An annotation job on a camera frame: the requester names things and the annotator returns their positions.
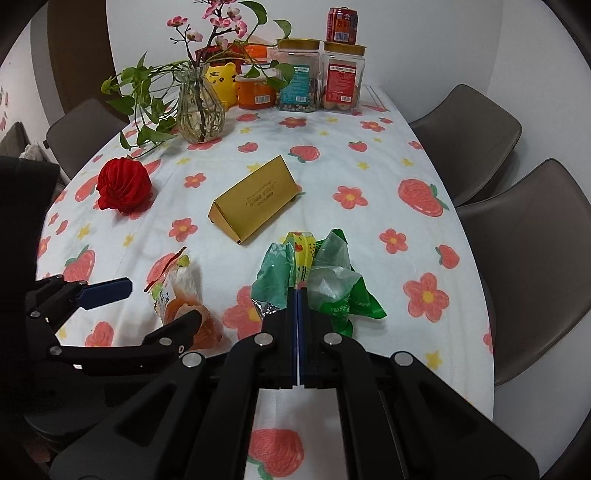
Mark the orange snack packet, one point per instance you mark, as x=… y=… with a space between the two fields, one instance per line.
x=180 y=304

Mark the clear glass vase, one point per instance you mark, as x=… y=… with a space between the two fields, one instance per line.
x=198 y=110

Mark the yellow tiger toy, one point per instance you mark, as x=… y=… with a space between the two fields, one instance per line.
x=221 y=78

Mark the glass vase with plants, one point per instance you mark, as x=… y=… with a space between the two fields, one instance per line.
x=147 y=110

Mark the brown wooden door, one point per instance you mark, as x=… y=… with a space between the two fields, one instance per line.
x=78 y=46

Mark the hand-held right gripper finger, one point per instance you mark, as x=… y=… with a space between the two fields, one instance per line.
x=303 y=323
x=294 y=332

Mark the grey sofa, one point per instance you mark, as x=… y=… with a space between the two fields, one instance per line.
x=14 y=138

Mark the orange plastic tub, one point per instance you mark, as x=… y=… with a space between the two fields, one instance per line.
x=254 y=92

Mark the green snack bag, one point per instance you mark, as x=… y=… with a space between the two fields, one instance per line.
x=277 y=272

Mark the red cardboard box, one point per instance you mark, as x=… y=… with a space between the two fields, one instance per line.
x=205 y=54

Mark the triangular gold box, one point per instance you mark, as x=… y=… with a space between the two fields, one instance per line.
x=254 y=203

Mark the pink wall decorations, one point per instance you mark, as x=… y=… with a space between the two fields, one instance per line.
x=3 y=108

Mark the red drink can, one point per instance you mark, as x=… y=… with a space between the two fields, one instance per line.
x=342 y=25

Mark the clear jar blue label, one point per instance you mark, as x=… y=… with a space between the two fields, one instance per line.
x=298 y=87

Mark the pink blossom branch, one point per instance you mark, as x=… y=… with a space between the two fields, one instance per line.
x=178 y=21

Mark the grey-brown dining chair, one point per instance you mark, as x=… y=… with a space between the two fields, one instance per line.
x=535 y=267
x=78 y=134
x=466 y=138

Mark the clear jar red label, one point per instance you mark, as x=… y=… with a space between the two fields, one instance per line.
x=341 y=83

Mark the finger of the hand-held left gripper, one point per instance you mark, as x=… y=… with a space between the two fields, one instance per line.
x=108 y=291
x=161 y=341

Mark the red paper honeycomb flower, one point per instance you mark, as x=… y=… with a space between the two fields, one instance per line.
x=124 y=184

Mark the orange cardboard box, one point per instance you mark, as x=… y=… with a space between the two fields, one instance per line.
x=256 y=50

